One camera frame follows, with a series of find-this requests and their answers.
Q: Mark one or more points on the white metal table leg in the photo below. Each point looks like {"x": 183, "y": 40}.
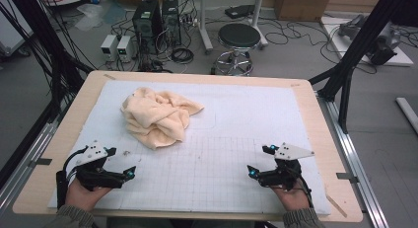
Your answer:
{"x": 259, "y": 20}
{"x": 204, "y": 27}

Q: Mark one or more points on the grey metal bracket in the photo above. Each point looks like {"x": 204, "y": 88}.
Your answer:
{"x": 346, "y": 177}
{"x": 41, "y": 162}

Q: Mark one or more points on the cardboard box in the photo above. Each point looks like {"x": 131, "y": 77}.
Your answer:
{"x": 302, "y": 6}

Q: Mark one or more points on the tan wooden strip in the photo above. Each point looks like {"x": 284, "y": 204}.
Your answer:
{"x": 335, "y": 205}

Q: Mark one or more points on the cream terry towel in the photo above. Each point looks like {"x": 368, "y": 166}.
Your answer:
{"x": 157, "y": 117}

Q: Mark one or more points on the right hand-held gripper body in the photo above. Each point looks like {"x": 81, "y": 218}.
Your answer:
{"x": 286, "y": 177}

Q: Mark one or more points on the black metal frame post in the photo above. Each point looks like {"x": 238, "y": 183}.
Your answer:
{"x": 361, "y": 40}

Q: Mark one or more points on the clear plastic sheet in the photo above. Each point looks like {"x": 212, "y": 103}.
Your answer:
{"x": 90, "y": 15}

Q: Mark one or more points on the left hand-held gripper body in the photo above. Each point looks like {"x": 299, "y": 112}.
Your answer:
{"x": 95, "y": 175}

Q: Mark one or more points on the white power supply unit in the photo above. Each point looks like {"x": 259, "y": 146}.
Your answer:
{"x": 108, "y": 47}
{"x": 124, "y": 49}

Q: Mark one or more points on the person's right hand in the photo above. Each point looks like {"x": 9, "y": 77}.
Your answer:
{"x": 295, "y": 200}

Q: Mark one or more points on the flat black device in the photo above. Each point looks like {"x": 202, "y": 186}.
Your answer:
{"x": 240, "y": 11}

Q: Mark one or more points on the white floor board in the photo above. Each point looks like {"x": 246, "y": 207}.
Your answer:
{"x": 402, "y": 58}

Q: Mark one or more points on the black round stool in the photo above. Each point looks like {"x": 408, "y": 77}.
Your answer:
{"x": 239, "y": 35}

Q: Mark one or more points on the white tube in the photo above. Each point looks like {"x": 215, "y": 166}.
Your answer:
{"x": 407, "y": 113}

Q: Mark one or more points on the white grid mat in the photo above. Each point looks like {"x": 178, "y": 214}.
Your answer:
{"x": 230, "y": 122}

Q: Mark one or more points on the person's left hand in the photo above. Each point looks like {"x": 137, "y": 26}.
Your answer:
{"x": 80, "y": 198}

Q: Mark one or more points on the aluminium rail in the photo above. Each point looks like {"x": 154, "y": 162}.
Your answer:
{"x": 29, "y": 162}
{"x": 355, "y": 159}

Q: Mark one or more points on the large black computer tower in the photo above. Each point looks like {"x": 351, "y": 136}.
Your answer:
{"x": 146, "y": 24}

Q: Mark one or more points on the slim black computer tower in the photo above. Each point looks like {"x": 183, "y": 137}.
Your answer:
{"x": 171, "y": 22}

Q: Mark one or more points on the grey machine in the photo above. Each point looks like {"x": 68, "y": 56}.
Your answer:
{"x": 384, "y": 40}

